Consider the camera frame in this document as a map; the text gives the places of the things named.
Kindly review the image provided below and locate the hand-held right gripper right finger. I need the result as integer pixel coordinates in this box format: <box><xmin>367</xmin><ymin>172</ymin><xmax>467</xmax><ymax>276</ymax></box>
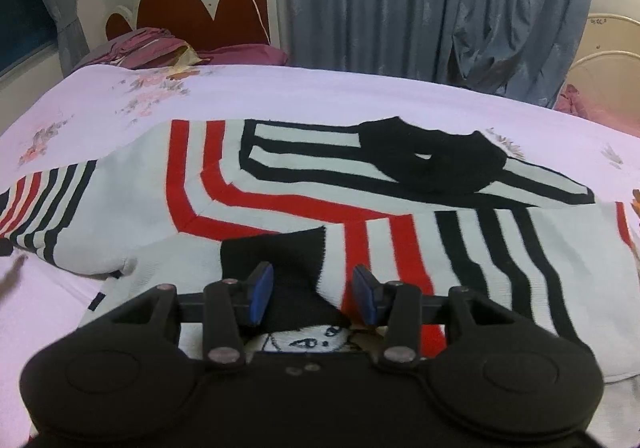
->
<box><xmin>353</xmin><ymin>265</ymin><xmax>502</xmax><ymax>373</ymax></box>

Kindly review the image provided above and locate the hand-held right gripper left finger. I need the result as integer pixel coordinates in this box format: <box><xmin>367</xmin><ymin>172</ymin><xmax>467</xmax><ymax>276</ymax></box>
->
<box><xmin>111</xmin><ymin>262</ymin><xmax>275</xmax><ymax>372</ymax></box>

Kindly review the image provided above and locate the striped red black white sweater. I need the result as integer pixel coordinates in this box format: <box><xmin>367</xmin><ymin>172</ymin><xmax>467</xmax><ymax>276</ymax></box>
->
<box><xmin>0</xmin><ymin>116</ymin><xmax>640</xmax><ymax>384</ymax></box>

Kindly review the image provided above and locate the pink floral bedsheet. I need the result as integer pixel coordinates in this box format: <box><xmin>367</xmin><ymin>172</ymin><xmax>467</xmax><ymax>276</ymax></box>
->
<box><xmin>0</xmin><ymin>62</ymin><xmax>640</xmax><ymax>448</ymax></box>

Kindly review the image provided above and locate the window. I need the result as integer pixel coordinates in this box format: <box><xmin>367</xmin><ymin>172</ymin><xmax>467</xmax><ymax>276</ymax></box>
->
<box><xmin>0</xmin><ymin>0</ymin><xmax>58</xmax><ymax>80</ymax></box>

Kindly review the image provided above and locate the purple pillow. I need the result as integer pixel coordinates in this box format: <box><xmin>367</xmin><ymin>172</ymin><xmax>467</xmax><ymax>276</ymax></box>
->
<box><xmin>192</xmin><ymin>42</ymin><xmax>291</xmax><ymax>67</ymax></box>

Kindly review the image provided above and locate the folded purple quilt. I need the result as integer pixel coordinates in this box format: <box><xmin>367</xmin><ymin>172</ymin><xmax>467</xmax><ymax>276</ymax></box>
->
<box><xmin>75</xmin><ymin>27</ymin><xmax>212</xmax><ymax>72</ymax></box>

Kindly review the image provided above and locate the pink crumpled cloth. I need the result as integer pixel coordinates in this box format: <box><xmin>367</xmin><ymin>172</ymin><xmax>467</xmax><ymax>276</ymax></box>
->
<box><xmin>554</xmin><ymin>83</ymin><xmax>594</xmax><ymax>117</ymax></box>

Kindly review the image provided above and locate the red heart-shaped headboard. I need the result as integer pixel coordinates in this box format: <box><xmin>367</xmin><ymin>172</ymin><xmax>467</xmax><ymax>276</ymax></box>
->
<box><xmin>104</xmin><ymin>0</ymin><xmax>279</xmax><ymax>52</ymax></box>

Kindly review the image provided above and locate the cream round headboard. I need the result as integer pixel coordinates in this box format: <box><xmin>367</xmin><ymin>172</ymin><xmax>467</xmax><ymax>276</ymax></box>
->
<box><xmin>567</xmin><ymin>13</ymin><xmax>640</xmax><ymax>138</ymax></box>

